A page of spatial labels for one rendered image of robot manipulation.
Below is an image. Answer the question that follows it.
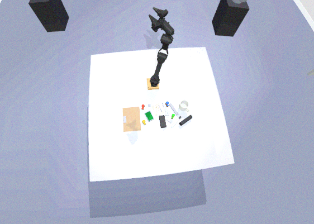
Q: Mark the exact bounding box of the white mug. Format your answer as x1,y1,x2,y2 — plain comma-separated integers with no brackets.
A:
179,100,190,112

